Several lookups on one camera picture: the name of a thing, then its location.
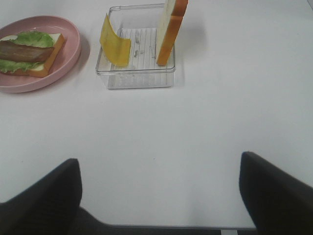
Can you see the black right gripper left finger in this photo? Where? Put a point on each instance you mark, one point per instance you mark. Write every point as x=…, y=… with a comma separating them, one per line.
x=51, y=206

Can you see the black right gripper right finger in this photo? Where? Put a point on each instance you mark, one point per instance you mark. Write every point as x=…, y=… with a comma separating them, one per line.
x=277, y=203

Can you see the brown bacon strip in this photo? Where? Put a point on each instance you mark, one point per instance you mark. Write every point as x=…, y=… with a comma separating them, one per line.
x=23, y=53

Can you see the bread slice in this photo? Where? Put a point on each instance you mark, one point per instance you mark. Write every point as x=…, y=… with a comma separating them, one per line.
x=168, y=28
x=35, y=39

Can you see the green lettuce leaf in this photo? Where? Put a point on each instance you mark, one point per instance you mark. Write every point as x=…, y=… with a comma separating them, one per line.
x=27, y=53

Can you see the yellow cheese slice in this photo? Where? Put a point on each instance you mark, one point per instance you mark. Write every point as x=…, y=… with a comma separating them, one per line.
x=116, y=49

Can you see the pink round plate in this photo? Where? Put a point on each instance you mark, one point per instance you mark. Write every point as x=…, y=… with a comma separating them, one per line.
x=64, y=62

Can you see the clear plastic tray right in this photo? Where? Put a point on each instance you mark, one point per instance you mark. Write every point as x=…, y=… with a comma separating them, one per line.
x=139, y=24

